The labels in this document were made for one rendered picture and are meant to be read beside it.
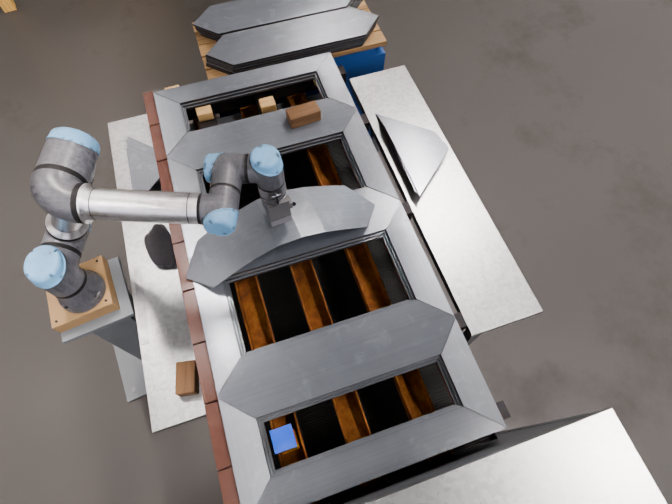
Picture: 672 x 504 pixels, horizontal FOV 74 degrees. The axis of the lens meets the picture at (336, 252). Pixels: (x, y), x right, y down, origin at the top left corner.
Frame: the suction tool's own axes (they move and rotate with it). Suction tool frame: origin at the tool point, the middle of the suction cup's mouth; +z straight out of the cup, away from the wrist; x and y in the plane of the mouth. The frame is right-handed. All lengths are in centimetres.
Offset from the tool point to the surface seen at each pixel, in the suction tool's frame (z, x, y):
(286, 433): 8, 20, -57
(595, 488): -8, -40, -96
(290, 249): 12.9, -0.9, -4.4
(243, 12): 12, -23, 113
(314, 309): 29.0, -2.0, -21.5
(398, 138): 18, -57, 27
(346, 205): 6.8, -23.1, 0.6
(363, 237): 13.7, -25.2, -9.3
